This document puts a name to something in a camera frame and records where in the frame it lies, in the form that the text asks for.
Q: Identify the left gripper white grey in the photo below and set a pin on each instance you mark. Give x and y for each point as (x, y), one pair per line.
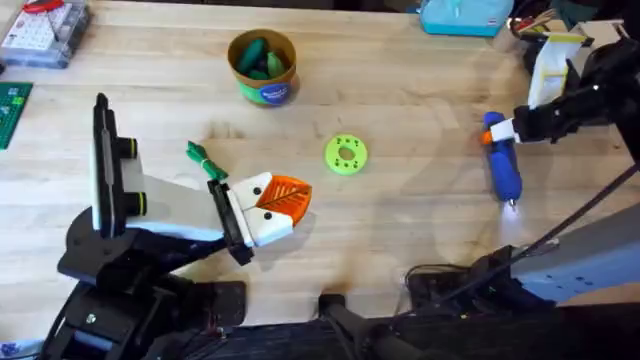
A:
(175, 210)

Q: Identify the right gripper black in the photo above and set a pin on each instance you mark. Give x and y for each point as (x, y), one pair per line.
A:
(550, 120)

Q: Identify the blue electric screwdriver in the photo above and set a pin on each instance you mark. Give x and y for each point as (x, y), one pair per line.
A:
(505, 170)

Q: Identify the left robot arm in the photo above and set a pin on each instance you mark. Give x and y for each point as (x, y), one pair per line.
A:
(125, 310)

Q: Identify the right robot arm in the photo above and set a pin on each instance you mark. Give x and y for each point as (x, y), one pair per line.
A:
(590, 260)

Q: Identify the green toy vegetable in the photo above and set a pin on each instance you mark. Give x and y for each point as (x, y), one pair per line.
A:
(206, 161)

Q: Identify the right wrist upright plate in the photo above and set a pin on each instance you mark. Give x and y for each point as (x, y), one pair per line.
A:
(550, 70)

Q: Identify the green disc with holes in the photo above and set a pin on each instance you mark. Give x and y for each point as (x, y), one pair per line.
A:
(338, 159)

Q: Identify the heap of tools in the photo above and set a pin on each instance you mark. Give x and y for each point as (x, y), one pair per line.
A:
(530, 25)

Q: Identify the light blue box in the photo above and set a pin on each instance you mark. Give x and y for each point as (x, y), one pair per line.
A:
(465, 17)

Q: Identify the cardboard box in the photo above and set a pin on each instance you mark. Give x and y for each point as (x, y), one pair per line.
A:
(600, 31)

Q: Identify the brown tub of toys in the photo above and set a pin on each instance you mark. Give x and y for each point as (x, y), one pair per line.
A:
(262, 67)

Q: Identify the left wrist upright black plate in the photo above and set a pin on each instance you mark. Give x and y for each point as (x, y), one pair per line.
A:
(105, 165)

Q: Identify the green board with blocks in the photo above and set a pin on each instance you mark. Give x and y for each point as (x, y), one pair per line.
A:
(11, 112)

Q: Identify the clear plastic parts box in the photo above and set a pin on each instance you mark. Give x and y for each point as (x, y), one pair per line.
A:
(42, 40)

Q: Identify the black rail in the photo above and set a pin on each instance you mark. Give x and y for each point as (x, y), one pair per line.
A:
(500, 340)

